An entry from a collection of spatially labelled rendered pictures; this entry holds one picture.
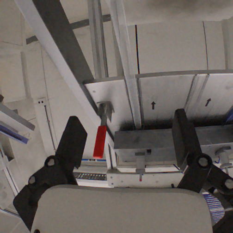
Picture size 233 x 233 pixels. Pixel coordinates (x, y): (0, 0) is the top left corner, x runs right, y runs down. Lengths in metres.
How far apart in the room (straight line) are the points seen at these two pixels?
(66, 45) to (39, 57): 2.33
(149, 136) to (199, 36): 1.92
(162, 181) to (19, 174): 0.97
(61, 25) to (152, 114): 0.23
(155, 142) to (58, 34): 0.28
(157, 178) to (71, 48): 0.49
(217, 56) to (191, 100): 1.93
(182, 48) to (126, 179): 1.78
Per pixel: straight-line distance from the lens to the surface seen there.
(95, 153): 0.23
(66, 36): 0.22
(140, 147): 0.32
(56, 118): 2.41
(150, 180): 0.56
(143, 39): 1.99
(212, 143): 0.36
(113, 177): 0.57
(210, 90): 0.28
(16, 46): 1.24
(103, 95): 0.25
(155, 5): 0.79
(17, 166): 1.15
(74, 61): 0.22
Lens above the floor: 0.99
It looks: 13 degrees up
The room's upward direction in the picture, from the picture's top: 174 degrees clockwise
